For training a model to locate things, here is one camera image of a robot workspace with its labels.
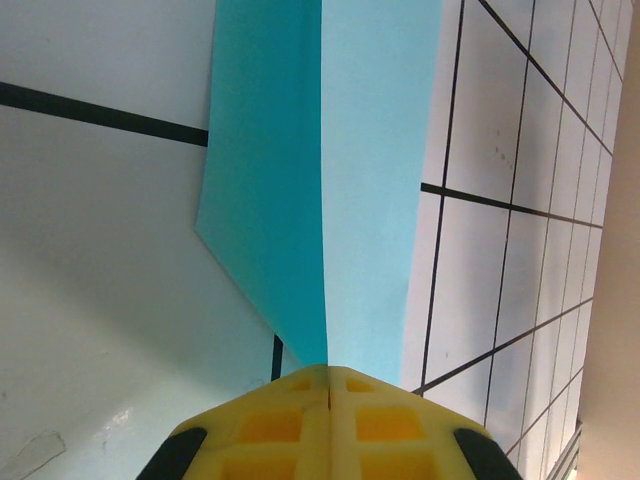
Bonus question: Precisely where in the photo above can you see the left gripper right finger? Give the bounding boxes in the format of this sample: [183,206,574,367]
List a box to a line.
[328,364,521,480]

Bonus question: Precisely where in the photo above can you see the aluminium table side rail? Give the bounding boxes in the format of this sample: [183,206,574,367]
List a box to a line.
[549,419,586,480]

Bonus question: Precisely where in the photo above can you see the light blue cloth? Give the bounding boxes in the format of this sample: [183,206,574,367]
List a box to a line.
[194,0,444,389]

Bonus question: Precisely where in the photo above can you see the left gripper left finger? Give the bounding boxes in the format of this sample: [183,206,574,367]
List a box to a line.
[134,364,330,480]

